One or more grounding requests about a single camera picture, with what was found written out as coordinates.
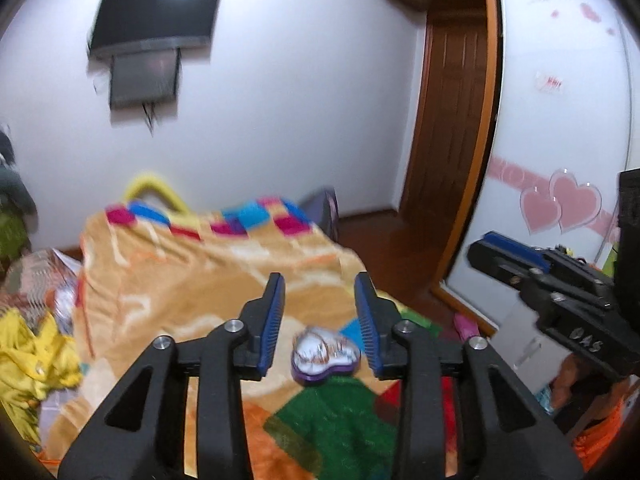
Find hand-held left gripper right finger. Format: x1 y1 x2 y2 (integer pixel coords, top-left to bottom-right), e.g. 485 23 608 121
353 271 586 480

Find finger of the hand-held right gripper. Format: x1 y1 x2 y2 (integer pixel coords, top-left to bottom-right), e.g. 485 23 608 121
481 231 549 271
467 239 542 293

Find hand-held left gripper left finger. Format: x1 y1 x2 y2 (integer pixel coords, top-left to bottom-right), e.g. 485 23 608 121
57 272 287 480

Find purple heart-shaped jewelry box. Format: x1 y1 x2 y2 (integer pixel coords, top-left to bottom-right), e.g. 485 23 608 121
291 326 362 387

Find orange clothing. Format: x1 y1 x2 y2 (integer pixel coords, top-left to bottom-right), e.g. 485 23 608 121
570 390 628 463

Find colourful checked blanket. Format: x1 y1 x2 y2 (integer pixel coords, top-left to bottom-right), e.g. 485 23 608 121
37 195 461 480

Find brown wooden door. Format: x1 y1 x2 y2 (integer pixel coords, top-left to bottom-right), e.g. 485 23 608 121
400 7 489 222

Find yellow foam tube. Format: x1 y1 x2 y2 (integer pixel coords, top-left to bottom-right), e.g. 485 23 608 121
123 171 191 216

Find clear plastic bag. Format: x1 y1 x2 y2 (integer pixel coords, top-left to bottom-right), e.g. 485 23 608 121
52 280 82 327

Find yellow cloth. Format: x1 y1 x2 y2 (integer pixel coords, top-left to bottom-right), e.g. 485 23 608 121
0 307 86 443

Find striped patterned cloth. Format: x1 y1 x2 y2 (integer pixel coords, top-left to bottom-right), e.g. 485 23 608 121
0 249 83 322

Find pile of clothes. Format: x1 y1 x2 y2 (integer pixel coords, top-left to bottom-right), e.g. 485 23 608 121
0 125 39 271

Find pink heart wall stickers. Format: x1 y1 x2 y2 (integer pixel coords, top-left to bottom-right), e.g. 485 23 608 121
520 170 604 235

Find black hanging cable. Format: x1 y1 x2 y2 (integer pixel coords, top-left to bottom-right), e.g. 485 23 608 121
142 102 162 137

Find small black wall monitor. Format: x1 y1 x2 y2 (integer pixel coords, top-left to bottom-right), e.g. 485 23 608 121
109 47 182 110

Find black wall television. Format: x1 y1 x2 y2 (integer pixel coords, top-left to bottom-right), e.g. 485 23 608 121
87 0 223 58

